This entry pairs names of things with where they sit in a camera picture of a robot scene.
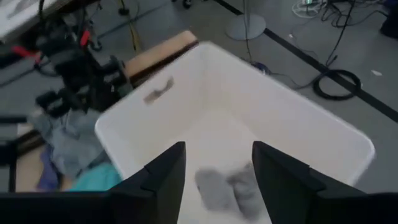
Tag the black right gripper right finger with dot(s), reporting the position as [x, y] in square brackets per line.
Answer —
[280, 186]

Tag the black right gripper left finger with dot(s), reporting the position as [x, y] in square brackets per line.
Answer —
[155, 193]

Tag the grey sock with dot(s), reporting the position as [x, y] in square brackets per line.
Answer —
[214, 189]

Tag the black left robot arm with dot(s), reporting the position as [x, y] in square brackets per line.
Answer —
[81, 71]

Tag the grey clothes pile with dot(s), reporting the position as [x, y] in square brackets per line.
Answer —
[71, 140]

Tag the teal cloth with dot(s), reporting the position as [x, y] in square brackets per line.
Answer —
[96, 179]

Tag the white plastic laundry bin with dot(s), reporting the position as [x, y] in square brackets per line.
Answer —
[236, 102]

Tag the purple cloth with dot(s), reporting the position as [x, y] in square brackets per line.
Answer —
[49, 174]

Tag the grey round floor stand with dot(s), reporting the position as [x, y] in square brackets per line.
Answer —
[245, 26]

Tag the white side table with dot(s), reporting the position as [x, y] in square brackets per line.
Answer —
[21, 15]

